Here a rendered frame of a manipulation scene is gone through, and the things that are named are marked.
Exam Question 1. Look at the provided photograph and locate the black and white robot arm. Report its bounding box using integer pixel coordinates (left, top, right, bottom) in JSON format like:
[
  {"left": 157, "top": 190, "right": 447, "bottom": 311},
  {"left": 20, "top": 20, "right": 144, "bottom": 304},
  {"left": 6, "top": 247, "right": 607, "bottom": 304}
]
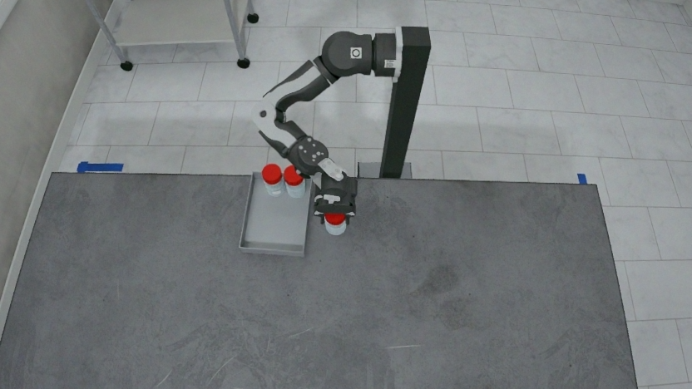
[{"left": 251, "top": 27, "right": 403, "bottom": 204}]

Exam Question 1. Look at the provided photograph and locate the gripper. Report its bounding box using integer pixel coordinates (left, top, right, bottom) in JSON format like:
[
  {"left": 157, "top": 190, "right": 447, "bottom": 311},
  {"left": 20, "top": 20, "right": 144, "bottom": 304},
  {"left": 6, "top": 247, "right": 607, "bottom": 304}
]
[{"left": 314, "top": 176, "right": 358, "bottom": 225}]

